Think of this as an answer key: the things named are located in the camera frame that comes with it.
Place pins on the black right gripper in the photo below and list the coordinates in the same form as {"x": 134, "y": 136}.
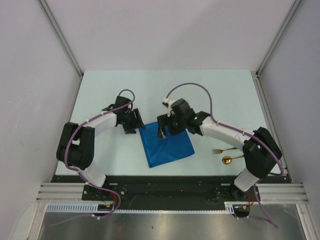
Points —
{"x": 164, "y": 120}

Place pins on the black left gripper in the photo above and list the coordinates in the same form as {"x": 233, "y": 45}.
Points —
{"x": 137, "y": 122}

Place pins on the blue cloth napkin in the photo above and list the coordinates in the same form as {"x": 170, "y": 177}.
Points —
{"x": 160, "y": 151}

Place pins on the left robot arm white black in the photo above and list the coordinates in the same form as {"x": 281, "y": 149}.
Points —
{"x": 76, "y": 148}

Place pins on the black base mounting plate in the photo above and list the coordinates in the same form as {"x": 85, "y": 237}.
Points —
{"x": 175, "y": 193}

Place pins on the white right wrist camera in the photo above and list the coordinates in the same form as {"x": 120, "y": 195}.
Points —
{"x": 167, "y": 102}

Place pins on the gold fork green handle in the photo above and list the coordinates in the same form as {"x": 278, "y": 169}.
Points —
{"x": 220, "y": 151}

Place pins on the gold spoon green handle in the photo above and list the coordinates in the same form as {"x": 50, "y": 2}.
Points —
{"x": 226, "y": 160}

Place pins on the white slotted cable duct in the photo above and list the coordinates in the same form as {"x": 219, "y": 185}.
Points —
{"x": 96, "y": 208}

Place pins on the aluminium front frame rail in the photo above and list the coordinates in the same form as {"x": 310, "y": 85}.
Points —
{"x": 269, "y": 193}

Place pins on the left aluminium corner post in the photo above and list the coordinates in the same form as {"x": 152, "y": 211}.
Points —
{"x": 49, "y": 15}

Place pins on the aluminium corner post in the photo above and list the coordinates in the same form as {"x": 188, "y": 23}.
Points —
{"x": 291, "y": 13}
{"x": 49, "y": 15}

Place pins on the right aluminium corner post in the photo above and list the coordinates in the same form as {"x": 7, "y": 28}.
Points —
{"x": 291, "y": 13}

